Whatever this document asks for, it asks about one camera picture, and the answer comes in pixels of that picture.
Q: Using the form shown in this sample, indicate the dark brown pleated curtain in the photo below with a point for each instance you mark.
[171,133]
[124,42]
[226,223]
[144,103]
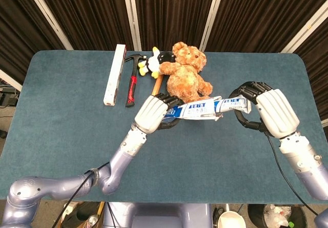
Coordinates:
[261,15]
[174,12]
[319,66]
[84,12]
[15,20]

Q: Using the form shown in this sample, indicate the blue white toothpaste box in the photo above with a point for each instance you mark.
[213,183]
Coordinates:
[197,110]

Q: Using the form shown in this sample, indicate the white partition post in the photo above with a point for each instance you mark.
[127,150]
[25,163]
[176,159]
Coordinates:
[10,80]
[132,15]
[213,15]
[307,29]
[49,18]
[325,123]

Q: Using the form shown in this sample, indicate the red black claw hammer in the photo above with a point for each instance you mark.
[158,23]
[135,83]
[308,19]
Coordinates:
[132,84]

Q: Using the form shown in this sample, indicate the brown teddy bear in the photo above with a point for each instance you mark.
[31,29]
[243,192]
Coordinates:
[185,79]

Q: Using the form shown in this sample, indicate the black white penguin plush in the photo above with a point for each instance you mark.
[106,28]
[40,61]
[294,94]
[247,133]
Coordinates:
[153,62]

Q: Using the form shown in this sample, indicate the blue white toothpaste tube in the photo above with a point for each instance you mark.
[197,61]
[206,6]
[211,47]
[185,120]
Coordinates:
[234,104]

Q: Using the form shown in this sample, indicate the right lavender robot arm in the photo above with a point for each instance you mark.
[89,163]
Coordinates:
[302,161]

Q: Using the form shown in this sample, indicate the black trash bin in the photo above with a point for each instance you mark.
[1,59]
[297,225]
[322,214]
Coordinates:
[253,217]

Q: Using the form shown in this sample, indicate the blue felt table cover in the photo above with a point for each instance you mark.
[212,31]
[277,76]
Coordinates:
[205,166]

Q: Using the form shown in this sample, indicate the left lavender robot arm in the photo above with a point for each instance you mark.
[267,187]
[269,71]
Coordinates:
[120,158]

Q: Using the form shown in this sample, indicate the long white cookie-print box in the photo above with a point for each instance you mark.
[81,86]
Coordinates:
[114,77]

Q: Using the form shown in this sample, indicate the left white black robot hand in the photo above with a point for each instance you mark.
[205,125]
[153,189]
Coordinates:
[150,112]

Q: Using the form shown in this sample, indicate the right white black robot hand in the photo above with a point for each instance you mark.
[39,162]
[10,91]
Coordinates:
[276,112]

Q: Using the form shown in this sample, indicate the lavender robot base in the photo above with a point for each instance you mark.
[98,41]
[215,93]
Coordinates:
[159,215]

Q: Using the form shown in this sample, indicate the silver drink can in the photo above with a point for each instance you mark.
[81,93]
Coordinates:
[93,220]

